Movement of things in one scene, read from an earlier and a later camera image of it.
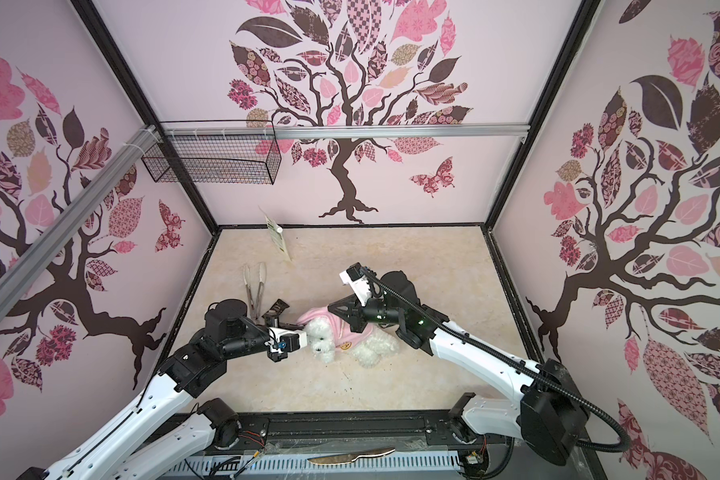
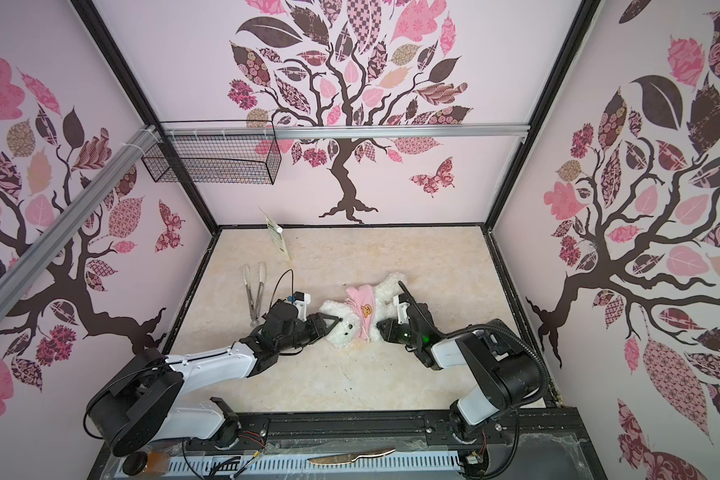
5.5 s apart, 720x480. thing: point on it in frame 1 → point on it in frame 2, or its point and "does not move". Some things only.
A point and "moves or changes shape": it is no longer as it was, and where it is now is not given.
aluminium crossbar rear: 334,130 does not move
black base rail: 354,433 does not move
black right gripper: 356,313 → 390,332
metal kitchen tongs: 255,304 does not move
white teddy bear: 368,352 moves or changes shape
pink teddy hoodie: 340,329 moves or changes shape
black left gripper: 273,358 → 330,327
